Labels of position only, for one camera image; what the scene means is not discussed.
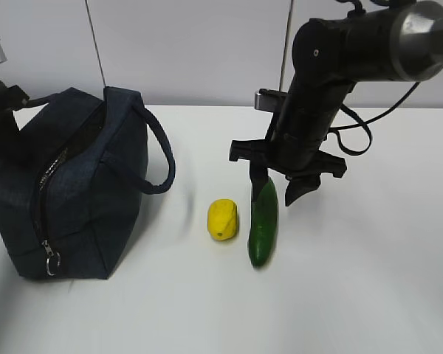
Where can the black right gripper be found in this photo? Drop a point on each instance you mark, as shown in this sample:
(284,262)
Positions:
(292,144)

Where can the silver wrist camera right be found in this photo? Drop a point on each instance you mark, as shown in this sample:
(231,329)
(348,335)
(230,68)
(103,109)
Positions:
(269,100)

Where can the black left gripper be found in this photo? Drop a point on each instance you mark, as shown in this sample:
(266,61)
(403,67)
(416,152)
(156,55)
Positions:
(12,147)

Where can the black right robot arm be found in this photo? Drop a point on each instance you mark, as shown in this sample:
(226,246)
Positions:
(400,42)

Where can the yellow lemon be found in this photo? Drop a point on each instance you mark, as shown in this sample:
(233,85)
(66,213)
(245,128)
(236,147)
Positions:
(222,219)

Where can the dark navy lunch bag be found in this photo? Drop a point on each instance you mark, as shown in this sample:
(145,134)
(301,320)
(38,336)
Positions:
(68,213)

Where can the green cucumber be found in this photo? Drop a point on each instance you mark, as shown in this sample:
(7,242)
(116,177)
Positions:
(263,225)

